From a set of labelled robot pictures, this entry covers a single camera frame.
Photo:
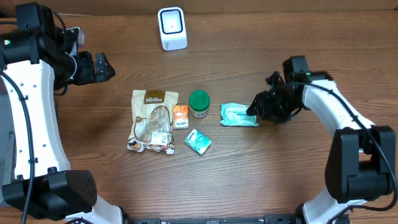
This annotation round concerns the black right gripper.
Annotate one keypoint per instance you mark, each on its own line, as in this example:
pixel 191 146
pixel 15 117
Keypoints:
pixel 263 101

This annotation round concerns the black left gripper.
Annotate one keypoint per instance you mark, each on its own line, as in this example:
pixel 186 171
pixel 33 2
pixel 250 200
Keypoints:
pixel 91 74

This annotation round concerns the teal tissue pack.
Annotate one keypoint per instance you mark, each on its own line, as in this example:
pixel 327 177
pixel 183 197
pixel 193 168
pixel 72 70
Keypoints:
pixel 234 114

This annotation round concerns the green lid jar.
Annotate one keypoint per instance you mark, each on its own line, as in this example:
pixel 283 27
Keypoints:
pixel 199 103

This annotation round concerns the brown clear snack bag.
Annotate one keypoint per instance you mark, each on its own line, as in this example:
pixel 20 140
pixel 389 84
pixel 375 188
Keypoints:
pixel 152 121

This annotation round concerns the small teal gum pack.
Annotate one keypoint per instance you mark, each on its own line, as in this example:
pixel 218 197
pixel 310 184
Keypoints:
pixel 198 142

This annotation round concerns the orange white small box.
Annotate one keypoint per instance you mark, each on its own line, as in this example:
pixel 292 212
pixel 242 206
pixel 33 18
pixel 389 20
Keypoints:
pixel 180 113

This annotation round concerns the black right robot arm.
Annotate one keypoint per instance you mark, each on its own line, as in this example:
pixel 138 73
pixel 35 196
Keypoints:
pixel 360 169

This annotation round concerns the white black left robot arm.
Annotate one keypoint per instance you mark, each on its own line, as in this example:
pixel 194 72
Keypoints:
pixel 37 59

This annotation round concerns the white barcode scanner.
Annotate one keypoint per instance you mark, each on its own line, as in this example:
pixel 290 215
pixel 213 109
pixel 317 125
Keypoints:
pixel 173 34

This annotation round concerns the grey plastic mesh basket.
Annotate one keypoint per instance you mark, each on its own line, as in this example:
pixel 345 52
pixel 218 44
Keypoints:
pixel 7 135

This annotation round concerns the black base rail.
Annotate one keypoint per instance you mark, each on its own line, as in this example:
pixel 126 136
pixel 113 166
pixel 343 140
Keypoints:
pixel 205 221

